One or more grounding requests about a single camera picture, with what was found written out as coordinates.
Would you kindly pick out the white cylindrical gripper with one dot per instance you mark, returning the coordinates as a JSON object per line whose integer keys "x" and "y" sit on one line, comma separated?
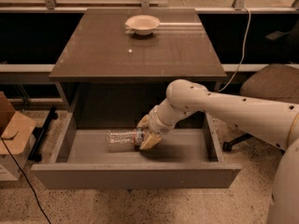
{"x": 154, "y": 120}

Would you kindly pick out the clear plastic water bottle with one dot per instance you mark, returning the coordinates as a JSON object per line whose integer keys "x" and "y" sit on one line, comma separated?
{"x": 124, "y": 140}

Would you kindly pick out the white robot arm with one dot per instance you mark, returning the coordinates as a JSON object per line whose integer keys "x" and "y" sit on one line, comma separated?
{"x": 276, "y": 123}

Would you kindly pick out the open grey top drawer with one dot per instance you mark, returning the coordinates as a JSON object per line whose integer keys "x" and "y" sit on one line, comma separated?
{"x": 189, "y": 157}

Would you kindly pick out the white bowl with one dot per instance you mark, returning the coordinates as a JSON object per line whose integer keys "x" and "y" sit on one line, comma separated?
{"x": 143, "y": 24}

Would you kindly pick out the black bar on floor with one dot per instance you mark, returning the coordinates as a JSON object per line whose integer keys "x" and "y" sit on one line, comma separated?
{"x": 39, "y": 133}

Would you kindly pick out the cardboard box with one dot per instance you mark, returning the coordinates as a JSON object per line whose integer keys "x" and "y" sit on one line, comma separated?
{"x": 16, "y": 138}

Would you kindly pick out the metal window frame rail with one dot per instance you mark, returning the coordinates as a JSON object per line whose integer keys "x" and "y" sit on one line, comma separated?
{"x": 93, "y": 0}

